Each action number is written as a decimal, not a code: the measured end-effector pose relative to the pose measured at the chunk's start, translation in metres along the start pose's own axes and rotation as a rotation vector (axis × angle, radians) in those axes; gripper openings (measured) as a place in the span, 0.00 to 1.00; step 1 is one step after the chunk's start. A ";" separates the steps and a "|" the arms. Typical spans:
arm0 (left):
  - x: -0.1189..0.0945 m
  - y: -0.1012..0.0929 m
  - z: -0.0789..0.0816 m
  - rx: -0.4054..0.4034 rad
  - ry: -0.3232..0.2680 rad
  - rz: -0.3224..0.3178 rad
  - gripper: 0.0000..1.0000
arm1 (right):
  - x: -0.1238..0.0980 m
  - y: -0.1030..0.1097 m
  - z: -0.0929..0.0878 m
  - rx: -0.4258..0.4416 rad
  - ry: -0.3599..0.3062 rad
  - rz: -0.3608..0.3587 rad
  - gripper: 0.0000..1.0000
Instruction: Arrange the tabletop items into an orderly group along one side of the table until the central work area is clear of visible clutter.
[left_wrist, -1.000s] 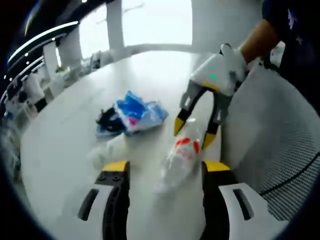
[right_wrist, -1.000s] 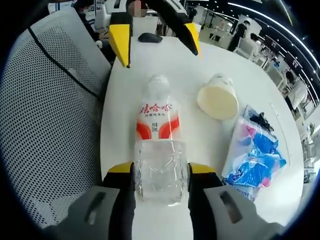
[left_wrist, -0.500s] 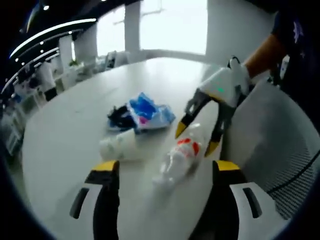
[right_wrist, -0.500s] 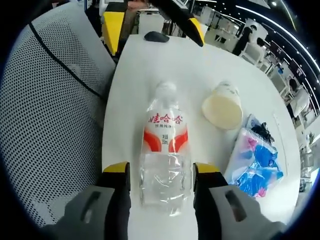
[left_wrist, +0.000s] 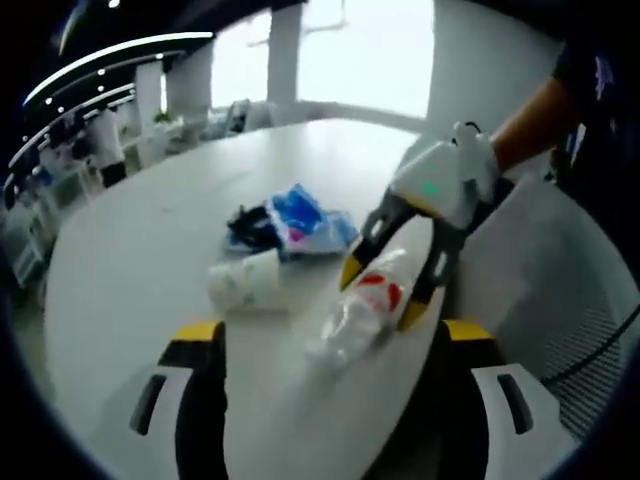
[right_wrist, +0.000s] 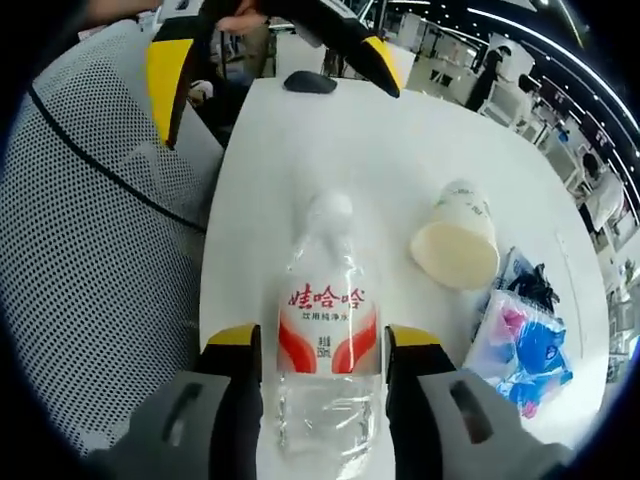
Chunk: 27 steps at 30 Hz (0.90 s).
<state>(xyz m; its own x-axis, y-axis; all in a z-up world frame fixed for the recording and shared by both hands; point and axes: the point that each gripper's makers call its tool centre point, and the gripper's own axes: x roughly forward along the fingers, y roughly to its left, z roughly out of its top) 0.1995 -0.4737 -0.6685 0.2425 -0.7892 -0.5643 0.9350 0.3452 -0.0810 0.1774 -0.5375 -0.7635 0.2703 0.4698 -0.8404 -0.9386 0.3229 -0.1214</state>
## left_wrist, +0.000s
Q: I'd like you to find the person's right hand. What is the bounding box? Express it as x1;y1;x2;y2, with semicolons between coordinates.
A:
452;122;502;201

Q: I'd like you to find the curved ceiling light strip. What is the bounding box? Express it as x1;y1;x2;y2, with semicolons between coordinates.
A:
21;31;215;107

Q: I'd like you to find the white table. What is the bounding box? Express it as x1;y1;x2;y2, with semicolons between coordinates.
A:
42;118;501;480

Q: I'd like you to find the grey mesh office chair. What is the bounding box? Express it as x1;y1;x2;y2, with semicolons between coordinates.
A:
424;175;632;442

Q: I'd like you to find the grey-framed office chair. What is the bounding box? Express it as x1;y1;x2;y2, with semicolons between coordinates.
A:
226;98;275;135

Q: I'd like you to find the thin black cable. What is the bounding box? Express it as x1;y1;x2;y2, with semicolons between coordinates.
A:
541;308;640;387

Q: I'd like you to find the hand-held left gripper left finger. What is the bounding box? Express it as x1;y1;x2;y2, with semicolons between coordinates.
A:
127;321;230;480

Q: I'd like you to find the clear plastic bottle red label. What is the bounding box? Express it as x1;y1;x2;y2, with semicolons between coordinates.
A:
304;246;417;367

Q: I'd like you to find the blue tissue packet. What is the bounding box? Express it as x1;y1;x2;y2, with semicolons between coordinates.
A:
266;181;332;257

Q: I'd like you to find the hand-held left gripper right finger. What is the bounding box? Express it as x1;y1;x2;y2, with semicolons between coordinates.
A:
433;319;589;480

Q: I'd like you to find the white paper cup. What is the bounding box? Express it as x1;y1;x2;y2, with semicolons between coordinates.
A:
207;248;292;315

